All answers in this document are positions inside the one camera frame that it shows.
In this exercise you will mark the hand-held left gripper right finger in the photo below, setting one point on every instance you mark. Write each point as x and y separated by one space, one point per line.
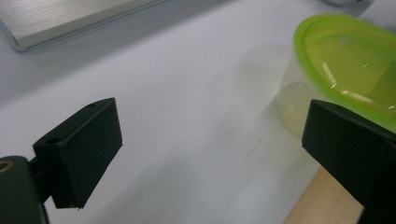
351 149

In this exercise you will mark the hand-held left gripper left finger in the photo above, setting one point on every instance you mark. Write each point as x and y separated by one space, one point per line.
81 155

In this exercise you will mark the green plastic lid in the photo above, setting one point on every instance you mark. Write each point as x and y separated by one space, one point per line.
348 62

